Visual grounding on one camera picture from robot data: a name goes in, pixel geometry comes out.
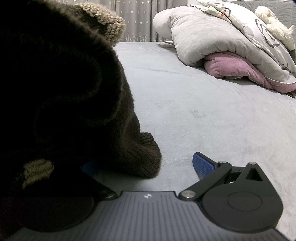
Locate grey bed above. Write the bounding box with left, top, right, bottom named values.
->
left=92, top=41, right=296, bottom=239

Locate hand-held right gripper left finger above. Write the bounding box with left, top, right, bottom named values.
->
left=80, top=161, right=117, bottom=201

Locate pink blanket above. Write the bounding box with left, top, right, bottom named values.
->
left=203, top=51, right=296, bottom=93

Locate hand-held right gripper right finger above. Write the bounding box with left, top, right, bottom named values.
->
left=179, top=152, right=264, bottom=202

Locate floral pillow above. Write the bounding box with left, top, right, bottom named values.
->
left=196, top=0, right=234, bottom=19

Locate white plush toy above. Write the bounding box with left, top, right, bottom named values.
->
left=254, top=6, right=296, bottom=51

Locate grey star-print curtain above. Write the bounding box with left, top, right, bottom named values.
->
left=55, top=0, right=190, bottom=43

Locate grey headboard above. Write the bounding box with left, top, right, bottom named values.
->
left=222, top=0, right=296, bottom=30

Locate brown knit sweater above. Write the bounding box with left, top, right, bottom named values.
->
left=0, top=0, right=162, bottom=201

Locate grey quilt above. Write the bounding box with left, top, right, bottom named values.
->
left=153, top=0, right=296, bottom=84

